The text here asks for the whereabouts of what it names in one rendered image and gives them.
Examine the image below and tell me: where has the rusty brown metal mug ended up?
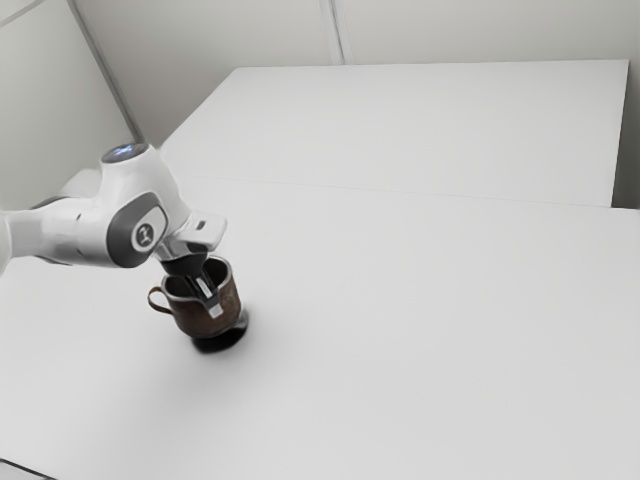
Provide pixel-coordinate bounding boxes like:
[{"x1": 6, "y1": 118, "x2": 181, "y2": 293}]
[{"x1": 146, "y1": 255, "x2": 243, "y2": 340}]

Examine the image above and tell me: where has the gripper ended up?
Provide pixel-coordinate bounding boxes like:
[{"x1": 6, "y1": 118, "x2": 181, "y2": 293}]
[{"x1": 159, "y1": 253, "x2": 223, "y2": 319}]

